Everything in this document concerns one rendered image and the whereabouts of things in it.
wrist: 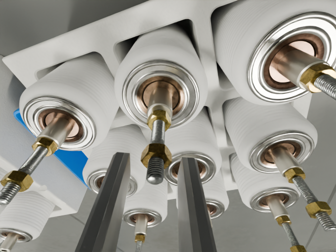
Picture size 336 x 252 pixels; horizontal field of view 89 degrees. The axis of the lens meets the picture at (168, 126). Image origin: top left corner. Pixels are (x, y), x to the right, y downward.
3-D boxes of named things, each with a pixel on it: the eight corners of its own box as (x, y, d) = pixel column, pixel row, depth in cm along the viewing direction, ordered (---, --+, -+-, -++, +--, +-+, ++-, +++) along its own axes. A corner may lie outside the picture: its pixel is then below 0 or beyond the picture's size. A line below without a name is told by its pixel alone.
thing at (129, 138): (135, 137, 45) (119, 205, 30) (103, 115, 40) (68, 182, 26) (161, 117, 41) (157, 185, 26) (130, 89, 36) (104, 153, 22)
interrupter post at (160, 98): (167, 109, 18) (167, 129, 16) (146, 102, 18) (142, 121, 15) (176, 90, 17) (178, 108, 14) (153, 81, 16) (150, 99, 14)
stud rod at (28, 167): (49, 129, 18) (-11, 198, 12) (58, 129, 18) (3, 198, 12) (53, 137, 18) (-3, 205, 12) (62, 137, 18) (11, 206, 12)
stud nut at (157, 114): (156, 105, 13) (156, 111, 13) (174, 115, 14) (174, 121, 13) (144, 122, 14) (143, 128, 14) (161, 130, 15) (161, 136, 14)
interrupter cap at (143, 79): (180, 133, 20) (180, 137, 20) (116, 114, 19) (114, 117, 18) (213, 76, 16) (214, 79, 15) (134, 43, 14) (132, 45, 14)
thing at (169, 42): (178, 82, 35) (184, 143, 21) (132, 64, 33) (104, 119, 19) (200, 33, 30) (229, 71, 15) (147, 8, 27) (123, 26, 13)
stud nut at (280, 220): (274, 217, 26) (277, 223, 26) (286, 214, 26) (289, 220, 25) (278, 222, 27) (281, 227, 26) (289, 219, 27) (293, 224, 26)
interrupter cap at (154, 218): (139, 202, 30) (139, 206, 29) (170, 216, 33) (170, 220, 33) (115, 216, 33) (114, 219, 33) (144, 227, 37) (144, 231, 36)
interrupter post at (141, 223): (141, 212, 32) (139, 231, 30) (151, 216, 33) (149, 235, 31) (133, 216, 33) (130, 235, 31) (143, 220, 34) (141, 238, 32)
